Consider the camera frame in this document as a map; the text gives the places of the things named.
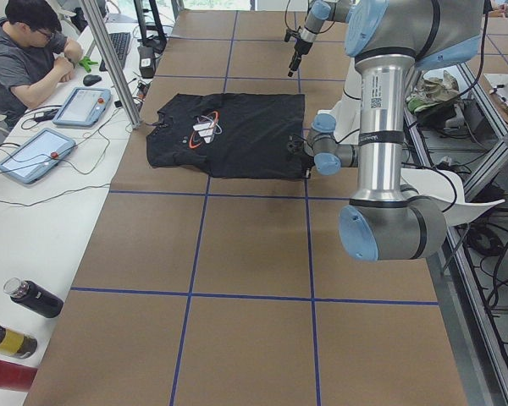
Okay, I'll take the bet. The upper blue teach pendant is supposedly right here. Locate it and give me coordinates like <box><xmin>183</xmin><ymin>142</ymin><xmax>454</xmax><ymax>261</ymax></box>
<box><xmin>52</xmin><ymin>87</ymin><xmax>112</xmax><ymax>128</ymax></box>

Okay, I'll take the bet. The aluminium frame post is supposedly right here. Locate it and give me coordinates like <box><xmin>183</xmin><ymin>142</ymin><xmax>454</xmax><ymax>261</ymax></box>
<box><xmin>80</xmin><ymin>0</ymin><xmax>141</xmax><ymax>129</ymax></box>

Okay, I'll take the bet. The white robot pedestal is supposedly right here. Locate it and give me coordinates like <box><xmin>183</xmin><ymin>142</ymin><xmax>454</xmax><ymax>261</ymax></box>
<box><xmin>318</xmin><ymin>58</ymin><xmax>362</xmax><ymax>144</ymax></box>

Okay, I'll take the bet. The green plastic toy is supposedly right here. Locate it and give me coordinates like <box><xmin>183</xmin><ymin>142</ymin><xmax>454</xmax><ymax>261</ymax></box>
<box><xmin>79</xmin><ymin>56</ymin><xmax>98</xmax><ymax>74</ymax></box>

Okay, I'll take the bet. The red bottle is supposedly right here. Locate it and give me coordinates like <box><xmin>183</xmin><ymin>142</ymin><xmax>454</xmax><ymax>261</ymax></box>
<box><xmin>0</xmin><ymin>360</ymin><xmax>38</xmax><ymax>392</ymax></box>

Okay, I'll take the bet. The black graphic t-shirt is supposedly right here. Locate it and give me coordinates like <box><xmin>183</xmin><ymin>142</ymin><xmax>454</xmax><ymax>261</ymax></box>
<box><xmin>146</xmin><ymin>93</ymin><xmax>305</xmax><ymax>179</ymax></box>

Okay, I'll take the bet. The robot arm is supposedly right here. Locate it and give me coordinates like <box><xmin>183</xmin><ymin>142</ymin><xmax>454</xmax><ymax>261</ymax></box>
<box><xmin>284</xmin><ymin>0</ymin><xmax>356</xmax><ymax>77</ymax></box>
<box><xmin>285</xmin><ymin>1</ymin><xmax>485</xmax><ymax>261</ymax></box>

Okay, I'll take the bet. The lower blue teach pendant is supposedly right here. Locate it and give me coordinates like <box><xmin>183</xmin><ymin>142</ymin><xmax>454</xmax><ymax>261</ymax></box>
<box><xmin>0</xmin><ymin>129</ymin><xmax>77</xmax><ymax>184</ymax></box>

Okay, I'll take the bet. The seated man grey hoodie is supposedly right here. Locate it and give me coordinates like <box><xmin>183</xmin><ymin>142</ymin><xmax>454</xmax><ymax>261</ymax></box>
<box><xmin>0</xmin><ymin>0</ymin><xmax>83</xmax><ymax>129</ymax></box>

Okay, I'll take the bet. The white curved plastic shield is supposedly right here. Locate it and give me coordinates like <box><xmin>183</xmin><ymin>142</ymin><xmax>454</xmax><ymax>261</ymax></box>
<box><xmin>400</xmin><ymin>168</ymin><xmax>505</xmax><ymax>227</ymax></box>

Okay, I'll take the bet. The yellow green spray can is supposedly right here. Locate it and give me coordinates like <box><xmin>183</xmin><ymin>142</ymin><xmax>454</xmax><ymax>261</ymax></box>
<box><xmin>0</xmin><ymin>325</ymin><xmax>38</xmax><ymax>359</ymax></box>

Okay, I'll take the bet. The blue teach pendant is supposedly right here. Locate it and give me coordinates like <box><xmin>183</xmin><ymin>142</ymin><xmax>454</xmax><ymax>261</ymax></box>
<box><xmin>0</xmin><ymin>129</ymin><xmax>77</xmax><ymax>184</ymax></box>
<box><xmin>52</xmin><ymin>87</ymin><xmax>112</xmax><ymax>128</ymax></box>

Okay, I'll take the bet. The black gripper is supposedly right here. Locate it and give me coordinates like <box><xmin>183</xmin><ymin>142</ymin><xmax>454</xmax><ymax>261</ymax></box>
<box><xmin>288</xmin><ymin>38</ymin><xmax>312</xmax><ymax>77</ymax></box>
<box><xmin>286</xmin><ymin>134</ymin><xmax>313</xmax><ymax>178</ymax></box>

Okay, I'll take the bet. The black water bottle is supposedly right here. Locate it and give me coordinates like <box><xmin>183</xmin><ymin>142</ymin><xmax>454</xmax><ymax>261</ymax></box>
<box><xmin>3</xmin><ymin>277</ymin><xmax>64</xmax><ymax>318</ymax></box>

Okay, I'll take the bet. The black keyboard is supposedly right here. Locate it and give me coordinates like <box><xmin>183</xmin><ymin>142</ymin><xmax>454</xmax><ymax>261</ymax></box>
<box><xmin>108</xmin><ymin>32</ymin><xmax>131</xmax><ymax>69</ymax></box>

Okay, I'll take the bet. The black computer mouse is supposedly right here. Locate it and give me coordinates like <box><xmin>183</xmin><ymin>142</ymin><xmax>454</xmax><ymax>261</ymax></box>
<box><xmin>83</xmin><ymin>74</ymin><xmax>102</xmax><ymax>87</ymax></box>

